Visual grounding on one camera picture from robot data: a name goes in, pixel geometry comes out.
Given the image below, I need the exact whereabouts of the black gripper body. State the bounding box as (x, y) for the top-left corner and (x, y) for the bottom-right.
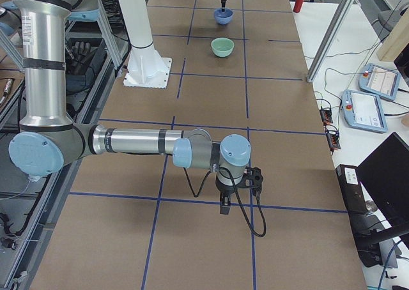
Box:
(215, 178), (234, 204)

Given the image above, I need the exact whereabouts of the blue ceramic bowl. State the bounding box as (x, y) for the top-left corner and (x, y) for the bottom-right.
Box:
(213, 8), (233, 25)

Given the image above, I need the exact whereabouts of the green ceramic bowl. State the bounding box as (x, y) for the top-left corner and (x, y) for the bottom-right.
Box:
(211, 37), (235, 57)

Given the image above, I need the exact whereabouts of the brown paper table cover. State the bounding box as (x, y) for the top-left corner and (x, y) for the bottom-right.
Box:
(31, 0), (366, 289)

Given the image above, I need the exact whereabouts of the black power strip right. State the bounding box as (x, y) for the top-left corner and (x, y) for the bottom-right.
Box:
(325, 128), (341, 153)

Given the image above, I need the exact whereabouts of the black power strip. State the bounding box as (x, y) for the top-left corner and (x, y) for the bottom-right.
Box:
(325, 128), (341, 153)
(320, 108), (333, 125)

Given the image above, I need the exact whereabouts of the black box with label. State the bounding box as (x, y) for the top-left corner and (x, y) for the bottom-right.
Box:
(336, 164), (369, 215)

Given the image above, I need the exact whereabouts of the black power strip left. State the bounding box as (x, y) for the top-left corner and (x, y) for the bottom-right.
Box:
(320, 108), (333, 125)

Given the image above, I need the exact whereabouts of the blue teach pendant near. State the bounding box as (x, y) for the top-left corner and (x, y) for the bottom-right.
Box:
(341, 89), (388, 134)

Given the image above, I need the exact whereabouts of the blue teach pendant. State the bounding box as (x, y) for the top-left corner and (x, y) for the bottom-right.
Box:
(359, 63), (401, 102)
(341, 89), (388, 134)

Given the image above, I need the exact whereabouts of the black computer monitor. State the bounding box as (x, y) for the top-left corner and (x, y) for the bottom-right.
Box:
(357, 132), (408, 225)

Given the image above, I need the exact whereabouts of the blue teach pendant far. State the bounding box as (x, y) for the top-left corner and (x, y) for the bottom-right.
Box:
(359, 63), (401, 102)

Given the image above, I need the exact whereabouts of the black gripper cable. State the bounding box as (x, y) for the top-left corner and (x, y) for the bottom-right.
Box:
(183, 167), (267, 238)

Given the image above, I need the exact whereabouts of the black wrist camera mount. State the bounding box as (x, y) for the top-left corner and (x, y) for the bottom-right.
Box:
(240, 167), (263, 197)

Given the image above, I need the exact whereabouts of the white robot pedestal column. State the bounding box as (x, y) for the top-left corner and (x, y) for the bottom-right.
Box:
(118, 0), (153, 49)

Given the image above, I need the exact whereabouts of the white metal base plate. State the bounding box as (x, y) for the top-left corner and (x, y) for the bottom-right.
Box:
(123, 57), (172, 89)

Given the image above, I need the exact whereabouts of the grey aluminium frame post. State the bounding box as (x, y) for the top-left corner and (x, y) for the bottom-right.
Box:
(306, 0), (354, 83)

